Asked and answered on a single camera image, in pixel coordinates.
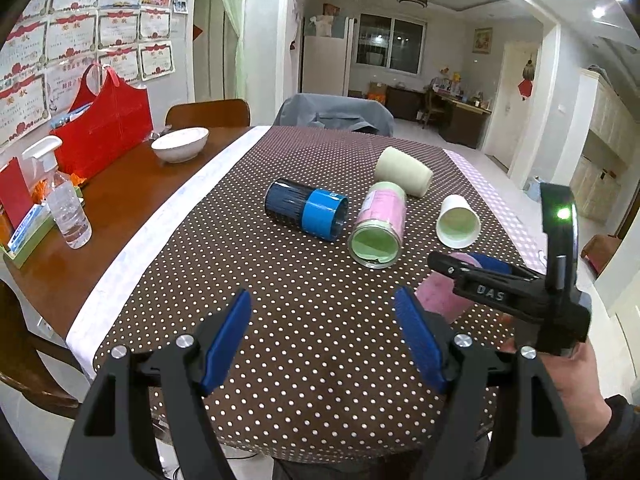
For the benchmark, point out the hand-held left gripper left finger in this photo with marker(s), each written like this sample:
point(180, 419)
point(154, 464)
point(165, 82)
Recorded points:
point(227, 340)

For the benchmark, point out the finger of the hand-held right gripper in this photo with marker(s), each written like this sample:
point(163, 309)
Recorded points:
point(492, 263)
point(465, 274)

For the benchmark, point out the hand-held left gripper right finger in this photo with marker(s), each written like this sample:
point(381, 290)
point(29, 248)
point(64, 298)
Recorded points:
point(420, 340)

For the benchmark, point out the person's right forearm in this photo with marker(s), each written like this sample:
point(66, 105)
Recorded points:
point(617, 435)

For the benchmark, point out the white cup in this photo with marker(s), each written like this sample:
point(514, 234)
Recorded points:
point(457, 222)

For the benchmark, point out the pink and green cup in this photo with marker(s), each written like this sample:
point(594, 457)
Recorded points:
point(377, 232)

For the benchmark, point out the cream cup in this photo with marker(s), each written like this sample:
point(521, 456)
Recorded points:
point(402, 170)

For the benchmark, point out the dark cup with blue band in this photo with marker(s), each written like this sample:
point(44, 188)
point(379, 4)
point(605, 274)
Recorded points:
point(305, 210)

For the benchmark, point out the person's right hand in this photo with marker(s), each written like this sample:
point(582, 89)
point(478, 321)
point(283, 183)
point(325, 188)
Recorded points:
point(575, 390)

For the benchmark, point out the brown polka dot tablecloth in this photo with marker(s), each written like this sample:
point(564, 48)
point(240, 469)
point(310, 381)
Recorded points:
point(300, 310)

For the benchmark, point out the cream wardrobe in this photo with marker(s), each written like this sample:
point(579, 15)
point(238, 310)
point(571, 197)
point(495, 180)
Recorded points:
point(605, 160)

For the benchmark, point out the white door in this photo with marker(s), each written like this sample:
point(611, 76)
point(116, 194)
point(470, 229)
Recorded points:
point(517, 125)

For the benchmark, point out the dark wooden desk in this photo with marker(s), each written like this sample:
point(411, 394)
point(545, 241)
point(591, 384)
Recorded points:
point(465, 120)

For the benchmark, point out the dark desk chair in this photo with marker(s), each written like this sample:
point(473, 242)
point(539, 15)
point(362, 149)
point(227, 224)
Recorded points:
point(430, 107)

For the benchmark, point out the red hanging ornament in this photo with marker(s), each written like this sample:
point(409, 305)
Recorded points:
point(526, 82)

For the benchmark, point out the brown wooden chair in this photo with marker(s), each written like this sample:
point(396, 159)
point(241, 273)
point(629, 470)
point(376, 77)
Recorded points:
point(210, 112)
point(30, 350)

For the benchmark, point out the white bowl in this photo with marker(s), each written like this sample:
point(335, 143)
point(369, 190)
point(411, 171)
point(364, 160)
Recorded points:
point(180, 144)

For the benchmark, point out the clear spray bottle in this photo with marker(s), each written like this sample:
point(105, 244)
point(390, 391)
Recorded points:
point(70, 210)

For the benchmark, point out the grey covered chair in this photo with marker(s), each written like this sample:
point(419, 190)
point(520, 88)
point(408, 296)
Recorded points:
point(332, 112)

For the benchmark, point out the window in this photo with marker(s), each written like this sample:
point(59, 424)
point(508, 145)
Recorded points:
point(390, 45)

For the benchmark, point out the red bag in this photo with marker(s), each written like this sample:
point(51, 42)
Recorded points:
point(105, 130)

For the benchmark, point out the white refrigerator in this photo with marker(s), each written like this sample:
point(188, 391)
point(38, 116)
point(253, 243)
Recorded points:
point(325, 65)

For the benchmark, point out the red envelope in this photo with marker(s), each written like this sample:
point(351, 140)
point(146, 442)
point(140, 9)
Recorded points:
point(14, 190)

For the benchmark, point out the green curtain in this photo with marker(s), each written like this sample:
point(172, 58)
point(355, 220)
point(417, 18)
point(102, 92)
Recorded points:
point(230, 25)

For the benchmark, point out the wall picture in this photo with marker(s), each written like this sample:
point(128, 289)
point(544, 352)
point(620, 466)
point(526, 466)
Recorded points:
point(482, 41)

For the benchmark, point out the wall of framed certificates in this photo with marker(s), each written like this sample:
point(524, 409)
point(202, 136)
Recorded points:
point(75, 35)

